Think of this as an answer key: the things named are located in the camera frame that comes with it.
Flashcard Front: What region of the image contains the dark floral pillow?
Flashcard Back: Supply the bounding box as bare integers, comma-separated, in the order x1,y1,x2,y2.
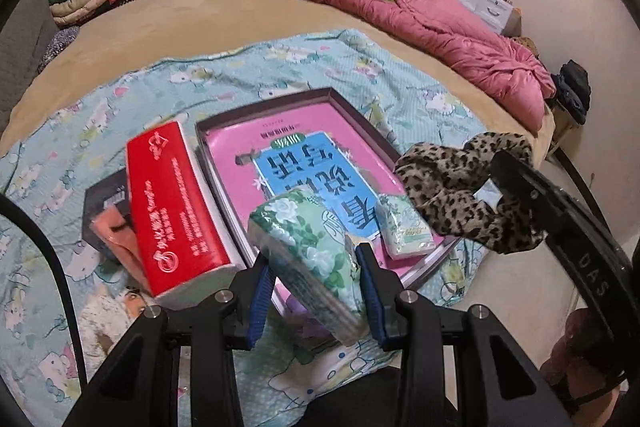
37,26,80,74

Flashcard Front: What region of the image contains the red white tissue pack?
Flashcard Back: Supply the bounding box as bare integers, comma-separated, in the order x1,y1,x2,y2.
126,120,245,310

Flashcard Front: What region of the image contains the white floral scrunchie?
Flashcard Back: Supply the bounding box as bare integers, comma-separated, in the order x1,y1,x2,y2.
78,288,148,363

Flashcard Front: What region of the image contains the pink coral cloth item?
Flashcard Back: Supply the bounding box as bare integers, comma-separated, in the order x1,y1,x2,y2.
90,205,151,293

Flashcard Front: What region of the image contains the black cable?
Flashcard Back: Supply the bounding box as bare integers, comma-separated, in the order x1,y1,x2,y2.
0,193,89,393

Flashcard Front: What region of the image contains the large green floral tissue pack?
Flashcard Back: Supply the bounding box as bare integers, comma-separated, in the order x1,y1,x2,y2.
247,185,368,346

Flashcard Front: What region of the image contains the grey quilted headboard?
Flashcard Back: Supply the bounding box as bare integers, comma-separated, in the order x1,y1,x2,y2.
0,0,58,131

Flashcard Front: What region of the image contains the leopard print scrunchie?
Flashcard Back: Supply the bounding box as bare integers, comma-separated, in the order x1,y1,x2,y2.
394,132,544,254

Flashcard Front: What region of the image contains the small green tissue pack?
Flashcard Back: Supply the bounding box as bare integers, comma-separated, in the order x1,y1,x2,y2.
375,194,442,260

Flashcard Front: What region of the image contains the purple tray with pink book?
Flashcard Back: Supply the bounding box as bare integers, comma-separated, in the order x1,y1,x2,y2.
195,88,456,289

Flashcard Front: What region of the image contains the dark clothes pile on chair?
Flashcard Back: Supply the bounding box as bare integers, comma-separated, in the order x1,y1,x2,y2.
551,60,591,126

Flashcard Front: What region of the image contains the white drawer cabinet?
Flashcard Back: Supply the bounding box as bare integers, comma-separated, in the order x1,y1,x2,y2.
458,0,520,36

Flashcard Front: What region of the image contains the pink quilted comforter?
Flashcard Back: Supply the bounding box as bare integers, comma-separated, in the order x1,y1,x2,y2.
311,0,555,133

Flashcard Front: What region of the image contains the person's right hand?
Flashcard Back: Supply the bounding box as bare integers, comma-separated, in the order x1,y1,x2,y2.
540,308,620,426

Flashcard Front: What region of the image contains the black cardboard box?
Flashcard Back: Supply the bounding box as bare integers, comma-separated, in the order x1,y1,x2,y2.
81,169,131,260

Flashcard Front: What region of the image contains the round tan bed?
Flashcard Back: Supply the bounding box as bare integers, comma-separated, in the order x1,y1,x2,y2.
0,0,557,308

